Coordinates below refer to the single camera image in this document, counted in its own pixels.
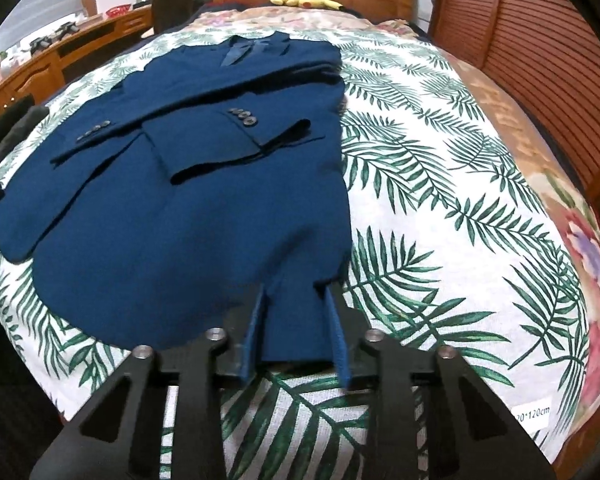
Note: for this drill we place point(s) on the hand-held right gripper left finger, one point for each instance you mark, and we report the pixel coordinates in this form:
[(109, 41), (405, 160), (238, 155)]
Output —
[(252, 342)]

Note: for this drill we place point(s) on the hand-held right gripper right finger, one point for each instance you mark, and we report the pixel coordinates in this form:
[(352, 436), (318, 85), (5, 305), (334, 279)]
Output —
[(339, 342)]

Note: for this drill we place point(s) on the navy blue suit jacket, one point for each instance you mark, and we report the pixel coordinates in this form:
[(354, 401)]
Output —
[(180, 210)]

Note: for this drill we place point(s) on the black coat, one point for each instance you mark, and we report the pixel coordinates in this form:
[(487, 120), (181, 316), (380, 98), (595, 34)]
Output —
[(10, 125)]

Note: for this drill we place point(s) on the wooden desk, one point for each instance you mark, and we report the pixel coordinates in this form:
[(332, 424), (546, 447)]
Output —
[(45, 70)]

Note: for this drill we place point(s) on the leaf print bed sheet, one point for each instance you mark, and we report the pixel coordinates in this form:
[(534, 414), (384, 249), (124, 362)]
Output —
[(430, 210)]

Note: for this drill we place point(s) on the black devices on desk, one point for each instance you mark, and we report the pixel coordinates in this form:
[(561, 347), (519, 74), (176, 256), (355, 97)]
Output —
[(52, 37)]

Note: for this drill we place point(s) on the red plastic basket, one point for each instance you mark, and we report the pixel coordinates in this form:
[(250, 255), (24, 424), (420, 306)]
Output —
[(117, 10)]

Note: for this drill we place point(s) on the black chair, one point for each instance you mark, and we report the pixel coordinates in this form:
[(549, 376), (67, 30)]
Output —
[(172, 7)]

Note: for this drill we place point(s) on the floral quilt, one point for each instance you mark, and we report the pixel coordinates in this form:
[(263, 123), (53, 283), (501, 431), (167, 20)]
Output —
[(595, 260)]

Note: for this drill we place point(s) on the wooden louvered wardrobe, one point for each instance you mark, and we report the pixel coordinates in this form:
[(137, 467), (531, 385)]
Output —
[(530, 35)]

